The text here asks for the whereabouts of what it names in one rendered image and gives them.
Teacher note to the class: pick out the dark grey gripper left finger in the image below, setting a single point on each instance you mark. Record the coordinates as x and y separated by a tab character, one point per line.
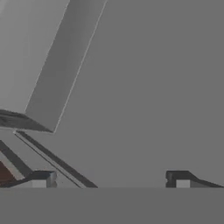
40	176

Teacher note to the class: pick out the grey fridge door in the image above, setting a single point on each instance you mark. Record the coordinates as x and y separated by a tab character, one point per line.
55	73

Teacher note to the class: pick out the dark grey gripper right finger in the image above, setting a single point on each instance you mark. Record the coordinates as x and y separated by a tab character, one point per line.
178	175

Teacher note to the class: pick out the grey fridge body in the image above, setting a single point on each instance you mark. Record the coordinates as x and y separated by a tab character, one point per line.
55	162

